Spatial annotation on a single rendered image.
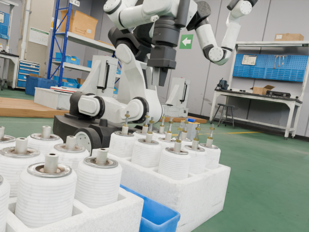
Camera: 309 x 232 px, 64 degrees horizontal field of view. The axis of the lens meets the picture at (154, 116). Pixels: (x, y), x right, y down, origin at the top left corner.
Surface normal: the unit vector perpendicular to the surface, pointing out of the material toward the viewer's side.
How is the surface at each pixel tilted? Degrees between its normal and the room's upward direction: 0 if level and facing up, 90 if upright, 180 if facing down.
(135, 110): 90
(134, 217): 90
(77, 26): 90
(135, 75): 114
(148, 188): 90
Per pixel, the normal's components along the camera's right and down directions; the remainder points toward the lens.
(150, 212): -0.59, -0.07
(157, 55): -0.79, -0.08
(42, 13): 0.75, 0.18
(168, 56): 0.59, 0.17
